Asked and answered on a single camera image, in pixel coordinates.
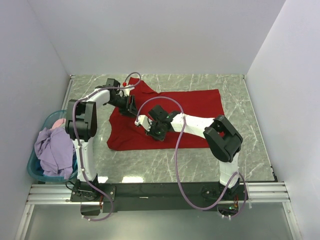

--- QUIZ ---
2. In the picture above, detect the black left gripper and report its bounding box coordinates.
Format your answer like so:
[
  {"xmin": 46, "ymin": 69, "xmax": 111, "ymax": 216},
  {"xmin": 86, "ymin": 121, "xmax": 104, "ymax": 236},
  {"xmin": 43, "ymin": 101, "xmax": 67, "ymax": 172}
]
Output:
[{"xmin": 107, "ymin": 94, "xmax": 140, "ymax": 118}]

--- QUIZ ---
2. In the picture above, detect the red t-shirt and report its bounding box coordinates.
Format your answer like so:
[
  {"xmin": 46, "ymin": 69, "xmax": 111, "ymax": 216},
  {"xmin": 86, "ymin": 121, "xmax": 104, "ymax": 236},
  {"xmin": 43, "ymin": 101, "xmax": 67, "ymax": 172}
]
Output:
[{"xmin": 106, "ymin": 77, "xmax": 225, "ymax": 152}]

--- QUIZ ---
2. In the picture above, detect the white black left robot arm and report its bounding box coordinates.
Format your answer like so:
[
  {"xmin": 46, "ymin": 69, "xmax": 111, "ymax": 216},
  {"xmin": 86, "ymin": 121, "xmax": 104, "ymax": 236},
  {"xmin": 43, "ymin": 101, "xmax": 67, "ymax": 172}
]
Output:
[{"xmin": 65, "ymin": 78, "xmax": 138, "ymax": 201}]

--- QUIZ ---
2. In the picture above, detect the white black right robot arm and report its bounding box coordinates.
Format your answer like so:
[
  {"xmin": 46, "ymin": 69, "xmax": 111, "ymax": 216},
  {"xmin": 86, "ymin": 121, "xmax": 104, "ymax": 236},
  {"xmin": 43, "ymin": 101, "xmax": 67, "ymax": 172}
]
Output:
[{"xmin": 135, "ymin": 105, "xmax": 243, "ymax": 200}]

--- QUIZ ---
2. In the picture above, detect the pink t-shirt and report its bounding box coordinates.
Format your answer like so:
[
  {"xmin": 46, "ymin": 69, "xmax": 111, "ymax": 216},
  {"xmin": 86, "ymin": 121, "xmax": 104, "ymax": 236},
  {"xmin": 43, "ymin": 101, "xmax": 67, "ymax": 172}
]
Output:
[{"xmin": 51, "ymin": 118, "xmax": 66, "ymax": 130}]

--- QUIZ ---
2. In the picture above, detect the lavender t-shirt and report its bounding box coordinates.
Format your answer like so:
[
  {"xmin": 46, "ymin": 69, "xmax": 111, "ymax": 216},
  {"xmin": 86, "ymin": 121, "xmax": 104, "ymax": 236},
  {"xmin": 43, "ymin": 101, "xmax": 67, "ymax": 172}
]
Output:
[{"xmin": 34, "ymin": 127, "xmax": 74, "ymax": 180}]

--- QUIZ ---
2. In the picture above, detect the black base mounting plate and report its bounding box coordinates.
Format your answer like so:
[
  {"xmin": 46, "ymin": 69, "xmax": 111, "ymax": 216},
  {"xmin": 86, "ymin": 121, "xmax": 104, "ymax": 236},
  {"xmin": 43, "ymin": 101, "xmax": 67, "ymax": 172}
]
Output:
[{"xmin": 70, "ymin": 181, "xmax": 249, "ymax": 216}]

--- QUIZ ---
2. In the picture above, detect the teal plastic laundry basket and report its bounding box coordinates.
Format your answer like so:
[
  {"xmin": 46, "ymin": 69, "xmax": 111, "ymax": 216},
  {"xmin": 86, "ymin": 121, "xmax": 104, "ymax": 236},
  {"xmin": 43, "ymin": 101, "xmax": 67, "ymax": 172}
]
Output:
[{"xmin": 27, "ymin": 110, "xmax": 78, "ymax": 184}]

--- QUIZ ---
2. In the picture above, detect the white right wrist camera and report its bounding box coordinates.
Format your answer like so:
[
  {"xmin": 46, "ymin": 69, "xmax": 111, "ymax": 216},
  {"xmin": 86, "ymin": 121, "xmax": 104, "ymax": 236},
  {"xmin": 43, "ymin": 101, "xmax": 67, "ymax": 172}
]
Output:
[{"xmin": 134, "ymin": 115, "xmax": 153, "ymax": 132}]

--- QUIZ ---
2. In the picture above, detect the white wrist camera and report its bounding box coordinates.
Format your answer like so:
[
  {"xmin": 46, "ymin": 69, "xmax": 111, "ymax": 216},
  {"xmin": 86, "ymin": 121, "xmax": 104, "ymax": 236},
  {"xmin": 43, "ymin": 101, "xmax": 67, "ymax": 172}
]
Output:
[
  {"xmin": 134, "ymin": 115, "xmax": 153, "ymax": 132},
  {"xmin": 119, "ymin": 82, "xmax": 135, "ymax": 97}
]

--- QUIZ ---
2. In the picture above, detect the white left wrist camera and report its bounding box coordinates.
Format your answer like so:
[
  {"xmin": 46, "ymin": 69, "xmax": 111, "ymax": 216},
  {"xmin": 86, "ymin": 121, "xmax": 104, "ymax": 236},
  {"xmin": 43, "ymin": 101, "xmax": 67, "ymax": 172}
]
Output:
[{"xmin": 119, "ymin": 82, "xmax": 135, "ymax": 97}]

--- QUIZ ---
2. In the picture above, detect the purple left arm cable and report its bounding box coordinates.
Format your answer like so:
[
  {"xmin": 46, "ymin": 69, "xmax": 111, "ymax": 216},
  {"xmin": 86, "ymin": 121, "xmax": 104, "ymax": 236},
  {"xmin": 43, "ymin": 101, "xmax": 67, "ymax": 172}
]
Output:
[{"xmin": 71, "ymin": 71, "xmax": 141, "ymax": 224}]

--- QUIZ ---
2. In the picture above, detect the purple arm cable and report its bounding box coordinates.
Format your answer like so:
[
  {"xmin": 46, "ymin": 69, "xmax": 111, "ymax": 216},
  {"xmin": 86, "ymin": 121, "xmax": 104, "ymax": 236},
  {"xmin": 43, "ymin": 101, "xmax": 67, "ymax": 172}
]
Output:
[
  {"xmin": 71, "ymin": 71, "xmax": 141, "ymax": 224},
  {"xmin": 136, "ymin": 96, "xmax": 249, "ymax": 221}
]

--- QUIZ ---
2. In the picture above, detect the aluminium frame rail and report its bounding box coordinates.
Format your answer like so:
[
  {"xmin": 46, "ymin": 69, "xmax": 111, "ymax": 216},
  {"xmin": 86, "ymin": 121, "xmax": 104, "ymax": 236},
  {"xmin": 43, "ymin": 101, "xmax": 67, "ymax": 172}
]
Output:
[{"xmin": 26, "ymin": 182, "xmax": 291, "ymax": 205}]

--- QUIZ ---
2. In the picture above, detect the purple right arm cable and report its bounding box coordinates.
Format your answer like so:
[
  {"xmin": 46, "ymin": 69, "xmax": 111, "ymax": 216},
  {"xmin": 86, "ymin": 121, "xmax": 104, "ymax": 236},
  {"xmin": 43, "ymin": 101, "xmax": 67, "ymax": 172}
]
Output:
[{"xmin": 136, "ymin": 96, "xmax": 249, "ymax": 221}]

